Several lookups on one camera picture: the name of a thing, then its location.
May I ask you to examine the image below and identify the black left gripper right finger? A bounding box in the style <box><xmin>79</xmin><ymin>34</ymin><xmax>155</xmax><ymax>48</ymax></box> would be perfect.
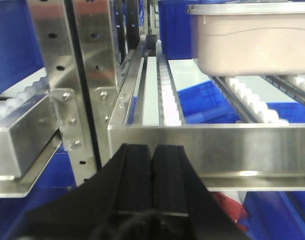
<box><xmin>152</xmin><ymin>143</ymin><xmax>251</xmax><ymax>240</ymax></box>

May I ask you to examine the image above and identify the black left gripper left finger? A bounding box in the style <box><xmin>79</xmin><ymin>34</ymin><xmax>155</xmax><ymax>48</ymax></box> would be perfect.
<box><xmin>2</xmin><ymin>143</ymin><xmax>153</xmax><ymax>240</ymax></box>

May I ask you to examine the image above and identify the pale pink storage bin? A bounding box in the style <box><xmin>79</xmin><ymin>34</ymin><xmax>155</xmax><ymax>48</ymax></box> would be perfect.
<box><xmin>192</xmin><ymin>13</ymin><xmax>305</xmax><ymax>77</ymax></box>

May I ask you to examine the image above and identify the white bin lid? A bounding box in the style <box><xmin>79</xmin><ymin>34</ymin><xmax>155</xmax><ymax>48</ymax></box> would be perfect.
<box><xmin>187</xmin><ymin>1</ymin><xmax>305</xmax><ymax>16</ymax></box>

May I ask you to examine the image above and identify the upper middle blue bin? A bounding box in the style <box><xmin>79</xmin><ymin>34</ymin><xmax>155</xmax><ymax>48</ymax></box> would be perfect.
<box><xmin>158</xmin><ymin>0</ymin><xmax>199</xmax><ymax>60</ymax></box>

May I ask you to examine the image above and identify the perforated steel shelf upright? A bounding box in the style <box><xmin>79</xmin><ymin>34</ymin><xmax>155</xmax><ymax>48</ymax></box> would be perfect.
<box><xmin>27</xmin><ymin>0</ymin><xmax>121</xmax><ymax>185</ymax></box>

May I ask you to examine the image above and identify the red bubble wrap bag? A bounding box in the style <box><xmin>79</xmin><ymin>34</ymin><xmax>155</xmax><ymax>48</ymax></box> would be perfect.
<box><xmin>211</xmin><ymin>191</ymin><xmax>249</xmax><ymax>233</ymax></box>

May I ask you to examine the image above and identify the white roller track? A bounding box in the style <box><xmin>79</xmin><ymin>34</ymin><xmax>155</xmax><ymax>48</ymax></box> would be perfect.
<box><xmin>155</xmin><ymin>40</ymin><xmax>186</xmax><ymax>126</ymax></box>
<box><xmin>211</xmin><ymin>76</ymin><xmax>289</xmax><ymax>126</ymax></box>

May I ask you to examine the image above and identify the white roller track right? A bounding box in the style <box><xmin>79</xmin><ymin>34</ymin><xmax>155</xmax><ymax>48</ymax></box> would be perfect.
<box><xmin>211</xmin><ymin>76</ymin><xmax>289</xmax><ymax>126</ymax></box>

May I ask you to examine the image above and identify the steel shelf front rail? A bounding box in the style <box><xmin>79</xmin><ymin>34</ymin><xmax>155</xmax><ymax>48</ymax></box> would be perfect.
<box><xmin>108</xmin><ymin>123</ymin><xmax>305</xmax><ymax>191</ymax></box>

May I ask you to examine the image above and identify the steel shelf rail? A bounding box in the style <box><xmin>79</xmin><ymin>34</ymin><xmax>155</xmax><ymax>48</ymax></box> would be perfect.
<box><xmin>108</xmin><ymin>123</ymin><xmax>305</xmax><ymax>191</ymax></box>
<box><xmin>0</xmin><ymin>94</ymin><xmax>62</xmax><ymax>198</ymax></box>

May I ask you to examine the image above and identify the left steel shelf rail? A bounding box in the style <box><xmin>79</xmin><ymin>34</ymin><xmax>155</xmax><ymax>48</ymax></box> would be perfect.
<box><xmin>0</xmin><ymin>94</ymin><xmax>62</xmax><ymax>198</ymax></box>

